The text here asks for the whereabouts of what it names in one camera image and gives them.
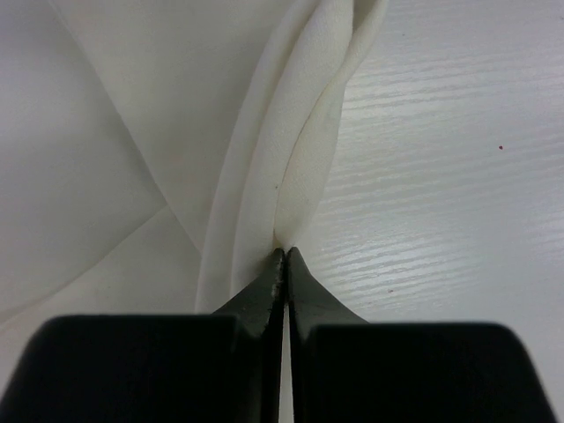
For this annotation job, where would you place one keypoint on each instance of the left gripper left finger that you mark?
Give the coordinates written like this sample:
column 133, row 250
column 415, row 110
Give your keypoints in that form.
column 221, row 367

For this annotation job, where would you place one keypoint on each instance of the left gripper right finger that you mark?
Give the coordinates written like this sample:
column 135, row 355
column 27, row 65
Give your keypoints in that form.
column 345, row 369

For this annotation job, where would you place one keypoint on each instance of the white cloth napkin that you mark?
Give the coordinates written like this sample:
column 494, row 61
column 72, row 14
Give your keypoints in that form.
column 154, row 154

